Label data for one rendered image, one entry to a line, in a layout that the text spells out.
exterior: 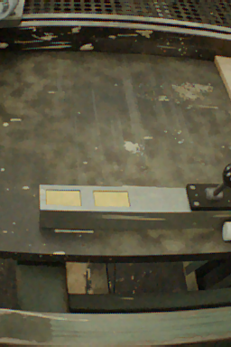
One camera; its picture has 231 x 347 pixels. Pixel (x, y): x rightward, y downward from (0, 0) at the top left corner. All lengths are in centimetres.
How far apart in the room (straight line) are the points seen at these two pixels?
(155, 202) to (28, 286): 23
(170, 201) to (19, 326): 33
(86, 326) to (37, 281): 17
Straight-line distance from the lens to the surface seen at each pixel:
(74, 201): 93
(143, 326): 79
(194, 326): 81
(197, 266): 278
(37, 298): 90
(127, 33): 131
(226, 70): 133
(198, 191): 97
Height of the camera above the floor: 210
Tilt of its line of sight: 33 degrees down
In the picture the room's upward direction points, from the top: 57 degrees counter-clockwise
